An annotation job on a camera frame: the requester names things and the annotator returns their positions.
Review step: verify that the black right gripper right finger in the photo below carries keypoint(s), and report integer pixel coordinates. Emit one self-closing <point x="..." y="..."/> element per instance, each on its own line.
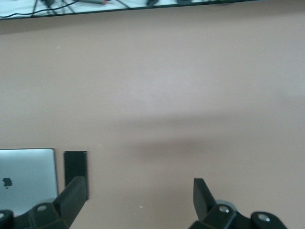
<point x="202" y="200"/>

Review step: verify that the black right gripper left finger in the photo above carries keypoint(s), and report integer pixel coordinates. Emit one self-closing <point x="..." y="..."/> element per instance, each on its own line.
<point x="71" y="198"/>

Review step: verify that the black smartphone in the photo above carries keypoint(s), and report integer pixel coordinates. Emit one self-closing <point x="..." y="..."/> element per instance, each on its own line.
<point x="75" y="164"/>

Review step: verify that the silver laptop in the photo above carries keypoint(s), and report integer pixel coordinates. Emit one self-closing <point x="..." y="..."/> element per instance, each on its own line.
<point x="28" y="171"/>

